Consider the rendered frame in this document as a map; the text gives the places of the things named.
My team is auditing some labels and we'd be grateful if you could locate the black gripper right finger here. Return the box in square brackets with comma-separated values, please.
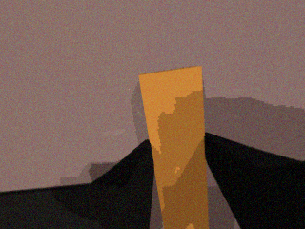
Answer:
[204, 133, 305, 229]

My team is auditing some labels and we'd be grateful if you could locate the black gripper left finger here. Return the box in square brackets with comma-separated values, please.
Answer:
[0, 139, 154, 229]

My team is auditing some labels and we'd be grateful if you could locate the orange bar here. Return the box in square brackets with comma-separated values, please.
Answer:
[139, 66, 209, 229]

